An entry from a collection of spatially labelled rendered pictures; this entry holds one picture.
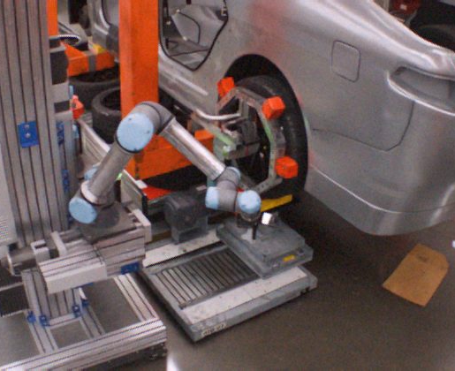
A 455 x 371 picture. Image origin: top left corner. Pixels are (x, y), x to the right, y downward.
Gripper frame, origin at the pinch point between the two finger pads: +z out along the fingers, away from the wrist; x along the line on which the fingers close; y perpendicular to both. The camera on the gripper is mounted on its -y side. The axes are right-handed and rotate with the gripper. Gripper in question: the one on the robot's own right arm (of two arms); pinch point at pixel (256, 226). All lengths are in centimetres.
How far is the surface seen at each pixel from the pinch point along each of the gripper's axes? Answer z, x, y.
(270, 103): 16, -64, 1
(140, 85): 34, -78, 70
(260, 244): 95, -14, 1
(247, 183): 68, -41, 10
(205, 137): 84, -73, 40
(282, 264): 95, -4, -13
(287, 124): 25, -58, -8
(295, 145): 29, -49, -13
